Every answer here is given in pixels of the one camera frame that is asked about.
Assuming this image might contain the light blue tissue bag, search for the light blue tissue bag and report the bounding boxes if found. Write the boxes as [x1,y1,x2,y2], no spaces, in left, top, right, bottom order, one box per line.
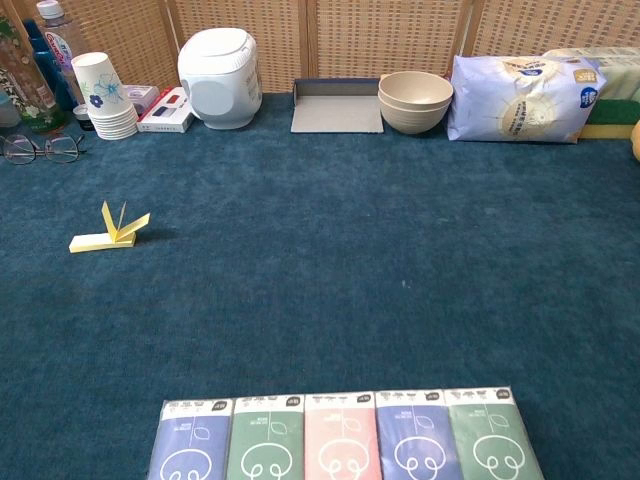
[446,53,609,145]

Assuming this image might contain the white green paper towel pack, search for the white green paper towel pack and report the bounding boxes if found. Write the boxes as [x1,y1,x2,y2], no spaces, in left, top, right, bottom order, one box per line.
[542,46,640,104]

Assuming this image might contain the red and white box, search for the red and white box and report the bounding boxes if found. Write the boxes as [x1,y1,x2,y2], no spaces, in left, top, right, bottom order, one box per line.
[136,86,195,134]

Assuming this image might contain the thin-framed eyeglasses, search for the thin-framed eyeglasses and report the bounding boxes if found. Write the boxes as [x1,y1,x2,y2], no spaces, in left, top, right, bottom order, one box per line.
[0,133,87,166]

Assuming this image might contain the dark blue bottle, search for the dark blue bottle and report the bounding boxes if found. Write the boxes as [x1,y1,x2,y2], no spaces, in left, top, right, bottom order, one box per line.
[22,18,79,112]

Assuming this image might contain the white rice cooker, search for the white rice cooker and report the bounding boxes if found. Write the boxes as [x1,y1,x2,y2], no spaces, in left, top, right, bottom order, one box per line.
[177,27,264,131]

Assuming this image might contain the green scouring sponge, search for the green scouring sponge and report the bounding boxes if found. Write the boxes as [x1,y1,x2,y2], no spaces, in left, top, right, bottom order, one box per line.
[578,98,640,141]

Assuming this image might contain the green tissue packet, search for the green tissue packet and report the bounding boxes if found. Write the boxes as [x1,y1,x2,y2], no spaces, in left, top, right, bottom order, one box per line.
[446,385,546,480]
[225,394,306,480]

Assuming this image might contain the yellow sticky note pad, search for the yellow sticky note pad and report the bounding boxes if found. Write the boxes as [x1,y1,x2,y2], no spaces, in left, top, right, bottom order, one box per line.
[69,200,152,254]

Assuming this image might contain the wicker folding screen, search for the wicker folding screen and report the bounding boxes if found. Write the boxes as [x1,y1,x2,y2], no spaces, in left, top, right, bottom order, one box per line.
[0,0,640,96]

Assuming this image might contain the green tea bottle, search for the green tea bottle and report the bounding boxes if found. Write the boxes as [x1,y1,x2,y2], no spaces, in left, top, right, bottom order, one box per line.
[0,0,69,134]

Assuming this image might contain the pink tissue packet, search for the pink tissue packet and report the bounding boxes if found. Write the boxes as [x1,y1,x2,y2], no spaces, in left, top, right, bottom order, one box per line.
[303,392,384,480]

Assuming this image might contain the clear water bottle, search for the clear water bottle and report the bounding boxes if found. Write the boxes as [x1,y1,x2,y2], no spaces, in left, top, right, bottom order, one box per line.
[35,0,91,106]

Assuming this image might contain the beige bowl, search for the beige bowl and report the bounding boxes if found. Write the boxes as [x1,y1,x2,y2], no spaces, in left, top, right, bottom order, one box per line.
[378,94,454,135]
[377,71,455,112]

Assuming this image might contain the stack of paper cups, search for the stack of paper cups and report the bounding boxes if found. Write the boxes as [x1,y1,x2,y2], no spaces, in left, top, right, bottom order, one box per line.
[87,102,140,141]

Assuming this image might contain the blue tissue packet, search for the blue tissue packet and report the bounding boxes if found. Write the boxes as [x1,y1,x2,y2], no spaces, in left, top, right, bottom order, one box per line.
[147,398,235,480]
[374,389,464,480]

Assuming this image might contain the dark teal table carpet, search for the dark teal table carpet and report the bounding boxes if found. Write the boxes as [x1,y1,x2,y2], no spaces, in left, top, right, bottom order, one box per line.
[0,92,640,480]

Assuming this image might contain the grey cardboard box lid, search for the grey cardboard box lid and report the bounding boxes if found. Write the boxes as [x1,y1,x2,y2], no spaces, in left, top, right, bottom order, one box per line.
[290,78,385,135]

